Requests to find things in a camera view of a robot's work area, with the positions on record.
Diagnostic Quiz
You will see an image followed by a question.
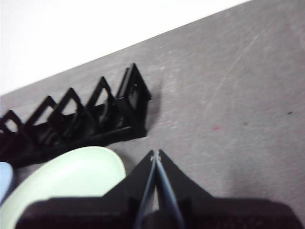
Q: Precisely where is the pale green plate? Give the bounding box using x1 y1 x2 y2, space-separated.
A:
0 146 127 229

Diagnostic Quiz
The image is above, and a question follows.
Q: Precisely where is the black plastic plate rack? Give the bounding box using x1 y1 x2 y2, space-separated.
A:
0 62 153 168

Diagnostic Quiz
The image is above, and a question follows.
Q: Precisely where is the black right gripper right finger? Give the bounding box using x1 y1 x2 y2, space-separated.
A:
156 149 300 229

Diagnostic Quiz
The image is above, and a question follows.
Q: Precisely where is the light blue plate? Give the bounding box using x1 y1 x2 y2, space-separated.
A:
0 161 14 204

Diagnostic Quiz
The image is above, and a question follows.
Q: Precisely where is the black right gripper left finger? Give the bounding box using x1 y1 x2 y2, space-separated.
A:
15 149 157 229

